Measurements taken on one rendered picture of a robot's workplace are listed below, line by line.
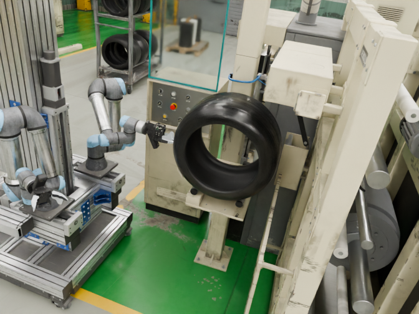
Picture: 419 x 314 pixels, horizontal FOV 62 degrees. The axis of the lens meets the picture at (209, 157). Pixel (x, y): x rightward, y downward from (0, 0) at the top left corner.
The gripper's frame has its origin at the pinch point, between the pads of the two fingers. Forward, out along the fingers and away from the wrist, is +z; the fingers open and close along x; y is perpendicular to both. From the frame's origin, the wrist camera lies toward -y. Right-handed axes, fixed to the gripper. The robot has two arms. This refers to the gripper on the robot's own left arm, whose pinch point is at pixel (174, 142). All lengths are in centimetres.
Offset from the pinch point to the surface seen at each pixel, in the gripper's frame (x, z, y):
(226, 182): 9.0, 35.1, -20.0
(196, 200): -8.3, 22.5, -28.2
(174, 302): -18, 28, -113
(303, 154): 22, 74, 10
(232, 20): 943, -172, -81
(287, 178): 22, 70, -10
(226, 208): -2, 41, -30
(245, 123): -12, 37, 32
